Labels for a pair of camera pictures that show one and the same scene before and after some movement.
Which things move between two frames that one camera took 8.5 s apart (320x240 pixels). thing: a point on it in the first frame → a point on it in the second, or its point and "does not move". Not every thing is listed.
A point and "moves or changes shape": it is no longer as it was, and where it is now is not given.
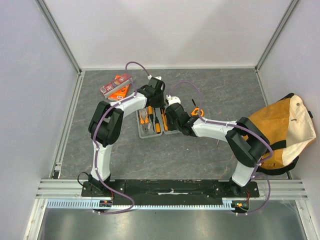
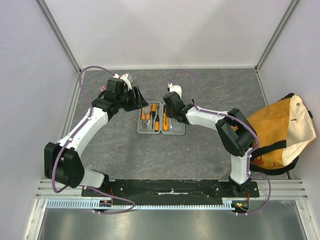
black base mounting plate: [167, 190] does not move
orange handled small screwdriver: [150, 110] moves or changes shape
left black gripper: [161, 104] → [138, 102]
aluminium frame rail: [72, 189] does not move
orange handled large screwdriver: [158, 127] moves or changes shape
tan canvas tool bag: [287, 124] does not move
